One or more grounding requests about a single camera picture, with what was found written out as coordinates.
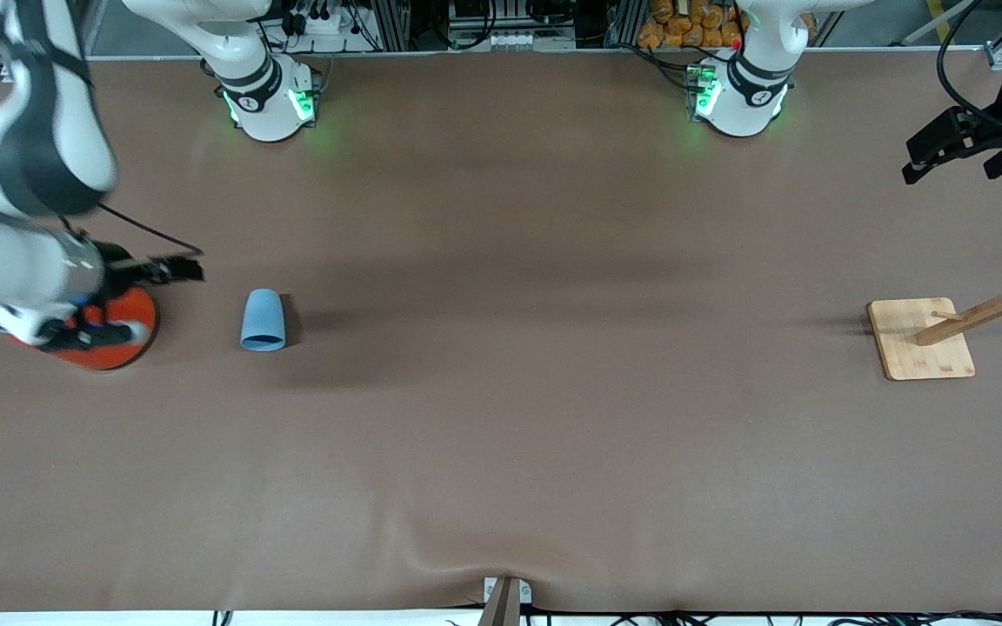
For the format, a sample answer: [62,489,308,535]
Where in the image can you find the light blue plastic cup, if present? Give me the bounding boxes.
[240,288,287,353]

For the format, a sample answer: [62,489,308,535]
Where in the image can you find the wooden cup rack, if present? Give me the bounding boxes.
[867,239,1002,382]

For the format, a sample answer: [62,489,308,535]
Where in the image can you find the orange can with grey lid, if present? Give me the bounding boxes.
[7,284,158,372]

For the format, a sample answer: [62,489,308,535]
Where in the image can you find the orange snack packs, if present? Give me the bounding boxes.
[638,0,817,50]

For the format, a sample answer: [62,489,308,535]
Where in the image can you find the white power strip with plugs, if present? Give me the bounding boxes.
[279,0,356,37]

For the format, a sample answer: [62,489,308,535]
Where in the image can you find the white connector strip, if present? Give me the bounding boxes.
[447,26,577,51]

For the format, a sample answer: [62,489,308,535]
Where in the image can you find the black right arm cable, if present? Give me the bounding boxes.
[57,203,205,258]

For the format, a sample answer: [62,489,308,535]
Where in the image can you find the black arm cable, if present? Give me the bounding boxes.
[936,0,1002,133]
[57,203,205,258]

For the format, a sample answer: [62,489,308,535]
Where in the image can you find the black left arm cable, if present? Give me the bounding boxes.
[936,0,1002,133]

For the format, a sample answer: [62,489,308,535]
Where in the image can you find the black base power cable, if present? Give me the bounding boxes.
[625,42,700,93]

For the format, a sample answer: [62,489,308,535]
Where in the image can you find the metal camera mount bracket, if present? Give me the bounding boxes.
[477,576,533,626]

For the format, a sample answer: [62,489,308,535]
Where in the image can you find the long black floor cable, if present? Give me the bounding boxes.
[449,610,1002,626]

